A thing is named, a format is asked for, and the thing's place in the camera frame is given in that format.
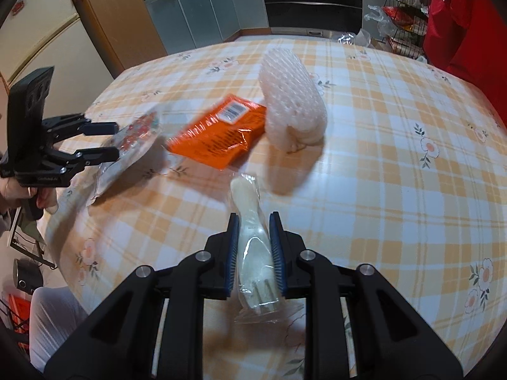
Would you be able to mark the grey kitchen cabinets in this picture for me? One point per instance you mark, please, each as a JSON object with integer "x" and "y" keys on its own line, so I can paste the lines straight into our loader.
{"x": 206, "y": 8}

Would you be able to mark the clear packet with red print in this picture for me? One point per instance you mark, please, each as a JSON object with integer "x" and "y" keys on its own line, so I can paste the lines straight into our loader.
{"x": 134, "y": 134}

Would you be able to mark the white foam fruit net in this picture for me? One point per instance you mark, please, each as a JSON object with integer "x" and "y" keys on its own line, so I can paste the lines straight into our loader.
{"x": 291, "y": 95}

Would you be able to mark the cream refrigerator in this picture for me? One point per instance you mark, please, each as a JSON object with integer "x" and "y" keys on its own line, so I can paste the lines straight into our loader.
{"x": 47, "y": 27}

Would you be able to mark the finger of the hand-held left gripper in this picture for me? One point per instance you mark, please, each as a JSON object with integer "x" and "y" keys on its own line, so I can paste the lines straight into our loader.
{"x": 91, "y": 128}
{"x": 95, "y": 154}

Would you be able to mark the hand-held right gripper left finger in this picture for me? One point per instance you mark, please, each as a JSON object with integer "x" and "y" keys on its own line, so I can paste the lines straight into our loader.
{"x": 233, "y": 253}

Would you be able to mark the orange snack packet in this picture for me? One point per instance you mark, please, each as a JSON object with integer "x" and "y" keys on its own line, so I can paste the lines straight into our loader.
{"x": 214, "y": 138}

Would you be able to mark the red cloth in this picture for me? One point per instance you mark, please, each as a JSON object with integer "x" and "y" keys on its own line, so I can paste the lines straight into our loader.
{"x": 467, "y": 27}

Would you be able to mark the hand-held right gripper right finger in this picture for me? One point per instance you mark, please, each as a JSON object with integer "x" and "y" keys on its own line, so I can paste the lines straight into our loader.
{"x": 277, "y": 253}

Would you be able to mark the wooden door panel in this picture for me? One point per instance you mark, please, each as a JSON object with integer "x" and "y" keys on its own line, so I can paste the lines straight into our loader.
{"x": 119, "y": 16}

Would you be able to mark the red plastic crate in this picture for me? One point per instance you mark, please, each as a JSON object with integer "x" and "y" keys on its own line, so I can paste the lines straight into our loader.
{"x": 19, "y": 312}

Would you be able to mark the person's trouser leg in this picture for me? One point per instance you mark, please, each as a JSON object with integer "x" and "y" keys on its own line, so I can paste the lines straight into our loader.
{"x": 51, "y": 324}

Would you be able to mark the clear plastic bag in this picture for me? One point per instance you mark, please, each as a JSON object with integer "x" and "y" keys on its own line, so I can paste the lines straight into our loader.
{"x": 372, "y": 27}

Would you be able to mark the black round speaker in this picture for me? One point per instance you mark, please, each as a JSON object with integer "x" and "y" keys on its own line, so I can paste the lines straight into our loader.
{"x": 24, "y": 279}

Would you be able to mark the person's left hand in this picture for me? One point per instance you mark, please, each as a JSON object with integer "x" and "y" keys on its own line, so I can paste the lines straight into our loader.
{"x": 39, "y": 198}

